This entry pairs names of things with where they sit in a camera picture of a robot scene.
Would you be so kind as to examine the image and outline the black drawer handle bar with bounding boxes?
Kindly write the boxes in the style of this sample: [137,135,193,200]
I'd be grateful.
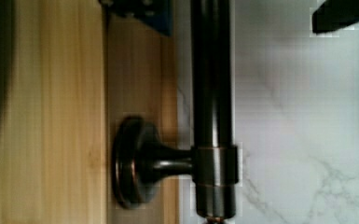
[111,0,239,224]

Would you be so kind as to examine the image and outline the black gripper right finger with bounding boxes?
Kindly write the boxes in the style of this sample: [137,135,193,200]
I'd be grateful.
[311,0,359,34]

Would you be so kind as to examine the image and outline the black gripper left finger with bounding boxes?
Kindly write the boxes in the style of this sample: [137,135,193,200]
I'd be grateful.
[98,0,173,36]

